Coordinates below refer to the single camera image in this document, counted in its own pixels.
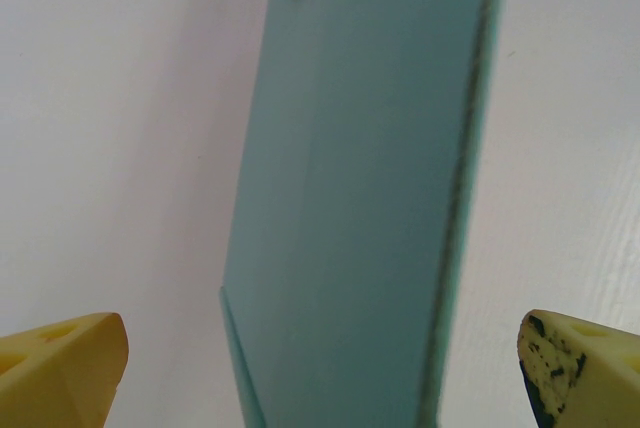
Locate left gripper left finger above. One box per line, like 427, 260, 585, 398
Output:
0, 312, 130, 428

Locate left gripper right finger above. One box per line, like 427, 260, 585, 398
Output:
515, 308, 640, 428

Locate teal paper box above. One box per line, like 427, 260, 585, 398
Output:
219, 0, 512, 428

